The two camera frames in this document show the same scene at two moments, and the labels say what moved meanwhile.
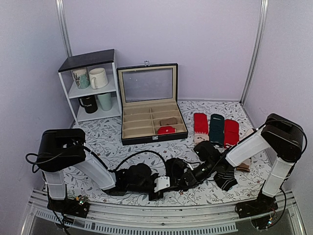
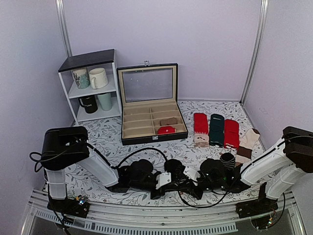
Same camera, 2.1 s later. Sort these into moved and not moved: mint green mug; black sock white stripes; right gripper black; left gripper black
Moved: right gripper black
Not moved: mint green mug; left gripper black; black sock white stripes
